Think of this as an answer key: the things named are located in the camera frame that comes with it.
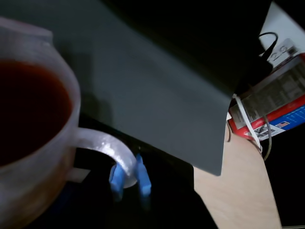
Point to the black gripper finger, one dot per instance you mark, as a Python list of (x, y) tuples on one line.
[(117, 181), (144, 181)]

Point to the white mug with red interior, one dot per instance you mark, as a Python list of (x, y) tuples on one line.
[(31, 107)]

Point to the dark grey flat panel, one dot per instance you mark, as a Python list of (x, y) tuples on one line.
[(155, 95)]

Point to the red and blue carton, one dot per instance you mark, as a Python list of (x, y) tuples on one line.
[(281, 105)]

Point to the black power adapter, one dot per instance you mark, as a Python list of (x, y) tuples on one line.
[(264, 66)]

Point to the white numbered label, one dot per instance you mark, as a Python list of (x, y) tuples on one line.
[(283, 53)]

